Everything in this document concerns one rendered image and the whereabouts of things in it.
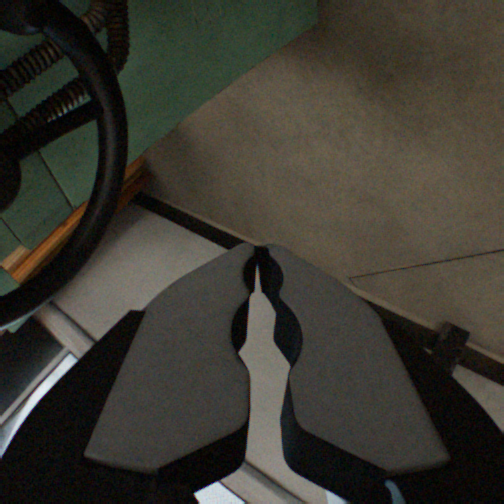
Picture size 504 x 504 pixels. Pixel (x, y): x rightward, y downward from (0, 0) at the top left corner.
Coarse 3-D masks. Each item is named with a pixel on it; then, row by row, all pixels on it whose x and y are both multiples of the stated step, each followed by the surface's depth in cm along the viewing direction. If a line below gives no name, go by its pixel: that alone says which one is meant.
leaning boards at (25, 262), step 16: (128, 176) 191; (144, 176) 198; (128, 192) 194; (80, 208) 176; (64, 224) 171; (48, 240) 167; (64, 240) 178; (16, 256) 160; (32, 256) 163; (48, 256) 174; (16, 272) 159; (32, 272) 170
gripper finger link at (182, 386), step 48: (192, 288) 10; (240, 288) 10; (144, 336) 8; (192, 336) 8; (240, 336) 10; (144, 384) 7; (192, 384) 7; (240, 384) 7; (96, 432) 6; (144, 432) 6; (192, 432) 6; (240, 432) 7; (192, 480) 7
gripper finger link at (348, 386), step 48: (288, 288) 10; (336, 288) 10; (288, 336) 10; (336, 336) 9; (384, 336) 9; (288, 384) 8; (336, 384) 8; (384, 384) 8; (288, 432) 7; (336, 432) 7; (384, 432) 7; (432, 432) 7; (336, 480) 7
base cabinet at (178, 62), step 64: (64, 0) 41; (128, 0) 47; (192, 0) 55; (256, 0) 66; (0, 64) 38; (64, 64) 45; (128, 64) 52; (192, 64) 61; (256, 64) 75; (128, 128) 57; (64, 192) 53
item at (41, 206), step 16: (0, 112) 41; (0, 128) 41; (32, 160) 47; (32, 176) 48; (48, 176) 50; (32, 192) 48; (48, 192) 51; (16, 208) 47; (32, 208) 49; (48, 208) 52; (64, 208) 54; (16, 224) 48; (32, 224) 50; (48, 224) 53; (32, 240) 51
